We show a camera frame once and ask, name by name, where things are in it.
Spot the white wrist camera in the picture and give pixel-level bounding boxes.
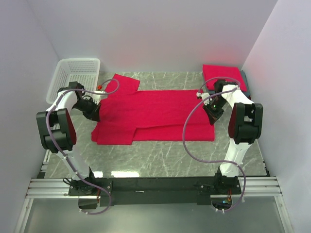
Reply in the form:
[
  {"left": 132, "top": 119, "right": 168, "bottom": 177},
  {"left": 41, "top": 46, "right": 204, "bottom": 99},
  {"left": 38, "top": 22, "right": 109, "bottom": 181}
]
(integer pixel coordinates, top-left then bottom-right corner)
[
  {"left": 92, "top": 85, "right": 107, "bottom": 104},
  {"left": 196, "top": 91, "right": 210, "bottom": 105}
]

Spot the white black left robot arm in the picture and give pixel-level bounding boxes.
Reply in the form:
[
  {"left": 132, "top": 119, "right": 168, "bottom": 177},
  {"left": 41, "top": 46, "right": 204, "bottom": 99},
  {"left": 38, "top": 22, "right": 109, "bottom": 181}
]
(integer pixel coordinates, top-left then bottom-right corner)
[{"left": 36, "top": 82, "right": 102, "bottom": 195}]

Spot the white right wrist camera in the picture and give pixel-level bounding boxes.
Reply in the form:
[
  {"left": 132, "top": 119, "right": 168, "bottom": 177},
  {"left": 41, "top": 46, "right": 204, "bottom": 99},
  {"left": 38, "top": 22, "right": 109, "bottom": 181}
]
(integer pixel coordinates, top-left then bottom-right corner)
[{"left": 196, "top": 91, "right": 210, "bottom": 105}]

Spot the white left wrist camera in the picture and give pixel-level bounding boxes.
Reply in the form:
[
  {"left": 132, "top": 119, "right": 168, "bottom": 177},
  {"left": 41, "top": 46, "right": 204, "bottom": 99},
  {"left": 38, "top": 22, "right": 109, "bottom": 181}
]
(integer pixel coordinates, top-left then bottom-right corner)
[{"left": 92, "top": 85, "right": 107, "bottom": 104}]

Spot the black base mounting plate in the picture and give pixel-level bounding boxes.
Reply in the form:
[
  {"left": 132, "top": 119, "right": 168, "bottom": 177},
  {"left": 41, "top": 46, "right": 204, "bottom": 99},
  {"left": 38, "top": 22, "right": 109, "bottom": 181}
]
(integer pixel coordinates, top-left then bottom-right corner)
[{"left": 69, "top": 176, "right": 242, "bottom": 206}]

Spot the pink-red t shirt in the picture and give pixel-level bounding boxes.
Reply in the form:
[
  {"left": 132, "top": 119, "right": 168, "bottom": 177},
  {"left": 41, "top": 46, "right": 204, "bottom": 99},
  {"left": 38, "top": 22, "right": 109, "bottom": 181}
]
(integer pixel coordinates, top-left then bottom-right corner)
[{"left": 91, "top": 74, "right": 215, "bottom": 145}]

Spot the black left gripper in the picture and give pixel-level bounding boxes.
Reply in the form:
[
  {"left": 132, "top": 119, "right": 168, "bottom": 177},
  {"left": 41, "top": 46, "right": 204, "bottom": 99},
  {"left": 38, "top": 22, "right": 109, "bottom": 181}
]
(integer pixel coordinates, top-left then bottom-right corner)
[{"left": 73, "top": 98, "right": 102, "bottom": 122}]

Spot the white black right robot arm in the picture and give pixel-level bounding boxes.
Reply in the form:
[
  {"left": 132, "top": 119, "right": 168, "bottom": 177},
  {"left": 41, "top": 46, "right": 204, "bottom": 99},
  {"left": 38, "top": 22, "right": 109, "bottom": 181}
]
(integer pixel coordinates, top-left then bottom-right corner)
[{"left": 203, "top": 79, "right": 263, "bottom": 194}]

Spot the white plastic basket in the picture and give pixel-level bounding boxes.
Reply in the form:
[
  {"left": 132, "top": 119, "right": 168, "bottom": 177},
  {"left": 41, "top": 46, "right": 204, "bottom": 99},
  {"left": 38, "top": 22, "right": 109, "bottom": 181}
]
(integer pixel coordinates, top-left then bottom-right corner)
[{"left": 46, "top": 58, "right": 101, "bottom": 104}]

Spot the aluminium frame rail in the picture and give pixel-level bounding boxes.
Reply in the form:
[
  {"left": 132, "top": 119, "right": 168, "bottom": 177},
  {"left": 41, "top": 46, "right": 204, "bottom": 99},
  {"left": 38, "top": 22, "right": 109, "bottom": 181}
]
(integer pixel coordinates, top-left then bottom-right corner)
[{"left": 26, "top": 177, "right": 282, "bottom": 199}]

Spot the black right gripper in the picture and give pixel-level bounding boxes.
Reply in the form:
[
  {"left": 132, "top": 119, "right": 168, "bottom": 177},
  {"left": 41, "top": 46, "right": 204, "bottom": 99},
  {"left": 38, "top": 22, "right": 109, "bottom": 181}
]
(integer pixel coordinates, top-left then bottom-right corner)
[{"left": 203, "top": 96, "right": 227, "bottom": 125}]

